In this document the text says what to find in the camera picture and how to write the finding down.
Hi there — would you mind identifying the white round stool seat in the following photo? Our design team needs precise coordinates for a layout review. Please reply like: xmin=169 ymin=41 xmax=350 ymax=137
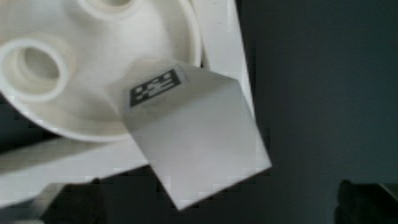
xmin=0 ymin=0 xmax=202 ymax=142

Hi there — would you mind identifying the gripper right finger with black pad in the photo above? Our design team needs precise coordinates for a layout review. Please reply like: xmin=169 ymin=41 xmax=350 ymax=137
xmin=336 ymin=180 xmax=398 ymax=224

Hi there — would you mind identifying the white stool leg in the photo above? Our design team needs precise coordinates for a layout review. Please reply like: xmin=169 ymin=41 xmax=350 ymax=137
xmin=121 ymin=59 xmax=272 ymax=209

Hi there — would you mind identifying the white front fence rail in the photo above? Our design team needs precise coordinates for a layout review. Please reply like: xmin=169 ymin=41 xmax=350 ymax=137
xmin=0 ymin=138 xmax=147 ymax=209

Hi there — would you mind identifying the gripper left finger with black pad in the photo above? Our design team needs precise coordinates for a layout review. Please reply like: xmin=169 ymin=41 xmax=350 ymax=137
xmin=34 ymin=178 xmax=112 ymax=224

